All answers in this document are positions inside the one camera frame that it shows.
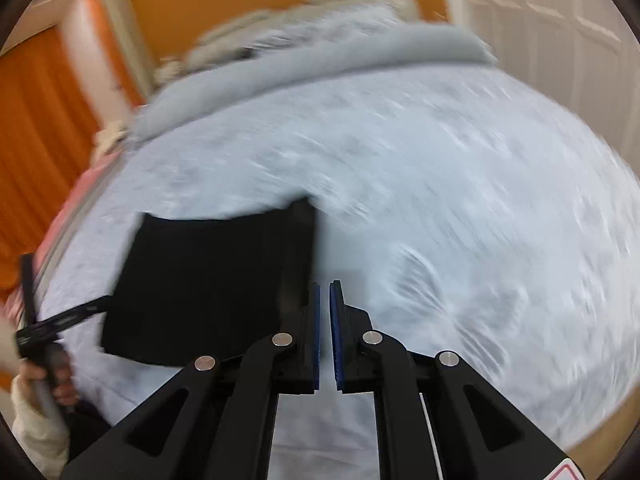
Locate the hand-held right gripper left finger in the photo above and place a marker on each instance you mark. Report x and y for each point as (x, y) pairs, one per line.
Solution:
(316, 340)

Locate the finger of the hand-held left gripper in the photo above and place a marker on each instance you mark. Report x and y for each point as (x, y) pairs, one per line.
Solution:
(65, 317)
(29, 290)

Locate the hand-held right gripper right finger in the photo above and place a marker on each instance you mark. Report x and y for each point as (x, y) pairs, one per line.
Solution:
(336, 340)

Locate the black pants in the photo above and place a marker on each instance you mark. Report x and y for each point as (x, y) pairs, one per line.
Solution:
(200, 285)

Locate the person's left hand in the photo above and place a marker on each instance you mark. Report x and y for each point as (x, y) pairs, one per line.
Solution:
(65, 390)

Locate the butterfly print bed sheet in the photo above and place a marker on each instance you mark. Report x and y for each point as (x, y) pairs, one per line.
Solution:
(425, 235)

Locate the white flower cushion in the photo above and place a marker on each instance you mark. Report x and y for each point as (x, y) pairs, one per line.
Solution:
(111, 139)

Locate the grey duvet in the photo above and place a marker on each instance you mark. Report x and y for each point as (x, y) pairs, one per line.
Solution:
(310, 70)

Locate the grey floral pillows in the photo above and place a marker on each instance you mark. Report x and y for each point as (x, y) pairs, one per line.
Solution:
(300, 15)

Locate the white wardrobe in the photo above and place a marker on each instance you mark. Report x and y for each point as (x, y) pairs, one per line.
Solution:
(540, 20)

